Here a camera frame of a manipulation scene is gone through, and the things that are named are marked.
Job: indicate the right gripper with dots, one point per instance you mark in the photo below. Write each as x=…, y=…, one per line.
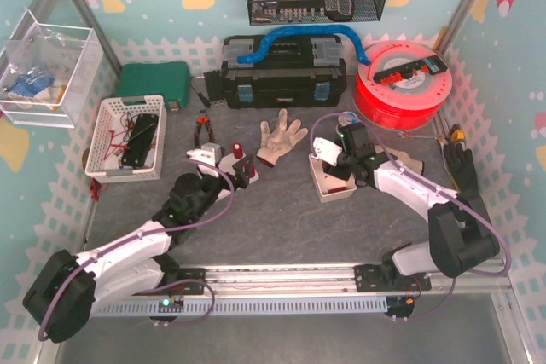
x=345, y=158

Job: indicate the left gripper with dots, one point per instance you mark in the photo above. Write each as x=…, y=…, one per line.
x=239, y=173

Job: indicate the white peg board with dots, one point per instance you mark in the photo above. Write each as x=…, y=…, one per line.
x=225, y=165

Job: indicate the white knit glove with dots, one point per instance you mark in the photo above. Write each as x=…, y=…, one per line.
x=414, y=164
x=281, y=140

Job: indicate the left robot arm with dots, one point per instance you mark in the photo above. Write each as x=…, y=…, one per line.
x=70, y=288

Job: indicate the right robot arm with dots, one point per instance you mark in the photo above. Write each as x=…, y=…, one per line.
x=460, y=234

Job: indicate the small red spring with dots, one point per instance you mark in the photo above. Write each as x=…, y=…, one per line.
x=336, y=190

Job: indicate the white spring tray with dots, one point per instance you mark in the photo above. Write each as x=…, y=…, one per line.
x=323, y=182

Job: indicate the black screwdriver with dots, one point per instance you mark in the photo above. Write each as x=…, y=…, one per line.
x=204, y=100

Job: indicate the red filament spool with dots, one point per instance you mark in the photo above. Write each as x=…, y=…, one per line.
x=405, y=105

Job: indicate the black tool box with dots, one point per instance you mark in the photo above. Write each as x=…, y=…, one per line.
x=303, y=71

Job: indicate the black battery holder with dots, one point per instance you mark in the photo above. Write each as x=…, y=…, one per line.
x=140, y=140

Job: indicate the black rubber glove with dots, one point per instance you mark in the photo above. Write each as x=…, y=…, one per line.
x=461, y=168

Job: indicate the green plastic case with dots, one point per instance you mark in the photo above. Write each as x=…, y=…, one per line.
x=171, y=80

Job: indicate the black power strip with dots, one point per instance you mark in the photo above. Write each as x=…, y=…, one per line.
x=432, y=65

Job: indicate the white perforated basket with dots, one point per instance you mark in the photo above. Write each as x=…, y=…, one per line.
x=114, y=123

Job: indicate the clear acrylic box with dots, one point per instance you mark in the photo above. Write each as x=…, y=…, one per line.
x=72, y=54

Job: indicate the blue white gloves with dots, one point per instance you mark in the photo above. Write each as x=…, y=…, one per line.
x=32, y=83

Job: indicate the solder wire spool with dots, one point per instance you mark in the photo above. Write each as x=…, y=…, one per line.
x=347, y=117

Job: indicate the aluminium rail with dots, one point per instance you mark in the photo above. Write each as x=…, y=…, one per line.
x=315, y=279

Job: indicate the grey slotted cable duct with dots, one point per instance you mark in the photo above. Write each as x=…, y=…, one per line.
x=197, y=307

